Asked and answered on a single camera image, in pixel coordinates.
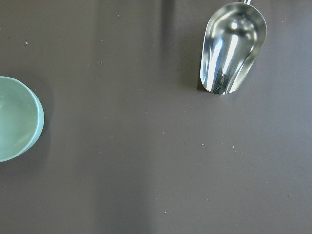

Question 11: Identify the light green bowl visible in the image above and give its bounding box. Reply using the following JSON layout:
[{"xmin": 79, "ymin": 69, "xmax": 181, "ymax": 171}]
[{"xmin": 0, "ymin": 76, "xmax": 44, "ymax": 162}]

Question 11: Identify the metal scoop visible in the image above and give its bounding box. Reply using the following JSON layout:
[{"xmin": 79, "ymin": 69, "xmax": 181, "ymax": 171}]
[{"xmin": 199, "ymin": 0, "xmax": 267, "ymax": 95}]

